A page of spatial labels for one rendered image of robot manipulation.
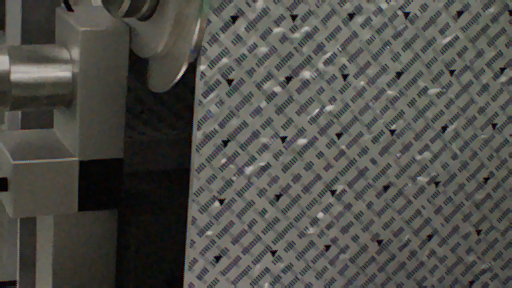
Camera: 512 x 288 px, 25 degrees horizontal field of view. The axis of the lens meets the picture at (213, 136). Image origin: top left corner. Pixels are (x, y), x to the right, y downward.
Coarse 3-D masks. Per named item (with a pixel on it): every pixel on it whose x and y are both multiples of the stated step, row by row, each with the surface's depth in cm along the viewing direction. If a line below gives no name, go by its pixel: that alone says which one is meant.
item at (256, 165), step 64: (256, 128) 53; (320, 128) 55; (384, 128) 56; (448, 128) 57; (192, 192) 53; (256, 192) 54; (320, 192) 56; (384, 192) 57; (448, 192) 58; (192, 256) 54; (256, 256) 56; (320, 256) 57; (384, 256) 58; (448, 256) 60
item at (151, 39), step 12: (168, 0) 52; (180, 0) 51; (156, 12) 53; (168, 12) 52; (180, 12) 51; (132, 24) 57; (144, 24) 55; (156, 24) 53; (168, 24) 52; (132, 36) 57; (144, 36) 55; (156, 36) 54; (168, 36) 52; (132, 48) 57; (144, 48) 55; (156, 48) 54; (168, 48) 53
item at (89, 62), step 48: (48, 48) 58; (96, 48) 57; (48, 96) 58; (96, 96) 58; (0, 144) 60; (48, 144) 60; (96, 144) 59; (0, 192) 58; (48, 192) 58; (96, 192) 59; (48, 240) 61; (96, 240) 61
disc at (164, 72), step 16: (192, 0) 50; (208, 0) 49; (192, 16) 50; (208, 16) 50; (192, 32) 50; (176, 48) 53; (192, 48) 51; (144, 64) 57; (160, 64) 55; (176, 64) 53; (192, 64) 52; (144, 80) 57; (160, 80) 55; (176, 80) 53
